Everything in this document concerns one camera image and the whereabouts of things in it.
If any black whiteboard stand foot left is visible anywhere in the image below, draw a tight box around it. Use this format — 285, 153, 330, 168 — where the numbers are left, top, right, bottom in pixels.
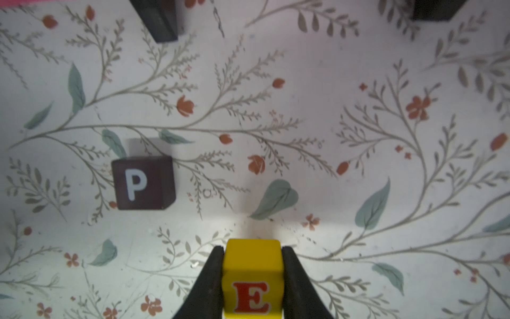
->
130, 0, 178, 43

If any yellow E block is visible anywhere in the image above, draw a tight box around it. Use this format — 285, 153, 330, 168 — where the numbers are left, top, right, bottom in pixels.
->
221, 239, 284, 318

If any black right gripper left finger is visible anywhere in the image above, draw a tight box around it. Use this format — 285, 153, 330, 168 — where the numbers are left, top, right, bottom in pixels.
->
173, 246, 224, 319

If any black whiteboard stand foot right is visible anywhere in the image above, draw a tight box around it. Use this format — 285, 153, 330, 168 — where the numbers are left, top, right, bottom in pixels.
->
412, 0, 467, 21

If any dark brown P block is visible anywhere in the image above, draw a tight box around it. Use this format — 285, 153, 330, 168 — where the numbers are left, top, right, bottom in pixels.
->
111, 156, 177, 210

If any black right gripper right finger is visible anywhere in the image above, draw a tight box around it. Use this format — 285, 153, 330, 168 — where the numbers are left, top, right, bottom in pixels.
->
282, 246, 333, 319

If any black whiteboard stand foot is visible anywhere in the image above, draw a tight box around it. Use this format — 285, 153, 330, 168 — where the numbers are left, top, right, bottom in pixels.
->
130, 0, 178, 43
412, 0, 467, 21

